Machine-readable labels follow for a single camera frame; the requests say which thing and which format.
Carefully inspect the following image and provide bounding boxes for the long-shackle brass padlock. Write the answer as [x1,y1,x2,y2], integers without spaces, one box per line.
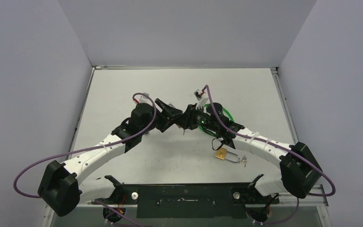
[215,148,241,163]

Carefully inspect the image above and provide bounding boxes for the keys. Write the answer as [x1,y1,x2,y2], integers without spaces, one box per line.
[239,156,247,167]

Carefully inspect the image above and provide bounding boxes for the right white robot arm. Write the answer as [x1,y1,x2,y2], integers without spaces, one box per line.
[169,103,322,203]

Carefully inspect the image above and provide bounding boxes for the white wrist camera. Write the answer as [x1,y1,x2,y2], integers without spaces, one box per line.
[194,90,209,110]
[138,93,152,105]

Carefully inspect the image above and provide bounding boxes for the purple cable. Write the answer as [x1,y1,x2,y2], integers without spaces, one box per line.
[13,92,158,199]
[201,85,337,197]

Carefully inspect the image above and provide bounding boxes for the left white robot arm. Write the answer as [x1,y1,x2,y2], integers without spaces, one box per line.
[38,99,183,217]

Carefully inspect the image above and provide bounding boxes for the green cable lock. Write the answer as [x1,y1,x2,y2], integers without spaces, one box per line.
[198,107,234,137]

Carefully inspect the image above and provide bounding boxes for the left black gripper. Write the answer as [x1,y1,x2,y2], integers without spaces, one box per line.
[140,99,182,135]

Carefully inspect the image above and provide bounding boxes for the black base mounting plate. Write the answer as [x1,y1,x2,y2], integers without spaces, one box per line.
[96,183,279,219]

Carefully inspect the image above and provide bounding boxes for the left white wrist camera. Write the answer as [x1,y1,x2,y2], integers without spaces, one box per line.
[138,93,152,105]

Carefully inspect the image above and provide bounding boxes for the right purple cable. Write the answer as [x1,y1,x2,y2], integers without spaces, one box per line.
[201,85,337,197]

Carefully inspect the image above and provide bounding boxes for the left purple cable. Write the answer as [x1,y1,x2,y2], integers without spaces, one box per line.
[13,92,158,199]

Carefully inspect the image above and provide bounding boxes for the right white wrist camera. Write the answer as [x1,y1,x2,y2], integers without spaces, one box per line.
[194,90,209,110]

